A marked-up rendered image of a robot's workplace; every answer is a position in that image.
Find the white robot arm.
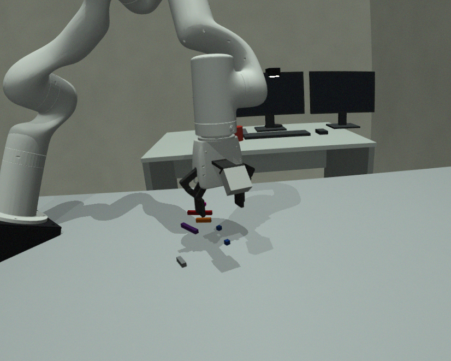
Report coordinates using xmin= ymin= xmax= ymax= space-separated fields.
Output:
xmin=0 ymin=0 xmax=268 ymax=224

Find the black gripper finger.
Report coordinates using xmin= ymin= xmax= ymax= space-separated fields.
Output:
xmin=179 ymin=167 xmax=207 ymax=217
xmin=234 ymin=164 xmax=255 ymax=208

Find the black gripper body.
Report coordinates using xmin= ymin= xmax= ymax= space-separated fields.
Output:
xmin=192 ymin=134 xmax=242 ymax=189

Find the purple rod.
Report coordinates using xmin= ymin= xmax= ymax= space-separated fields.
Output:
xmin=181 ymin=222 xmax=199 ymax=234

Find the orange rod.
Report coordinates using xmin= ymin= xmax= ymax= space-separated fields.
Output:
xmin=196 ymin=217 xmax=211 ymax=223

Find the red rod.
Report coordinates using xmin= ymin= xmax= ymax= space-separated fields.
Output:
xmin=187 ymin=210 xmax=212 ymax=215

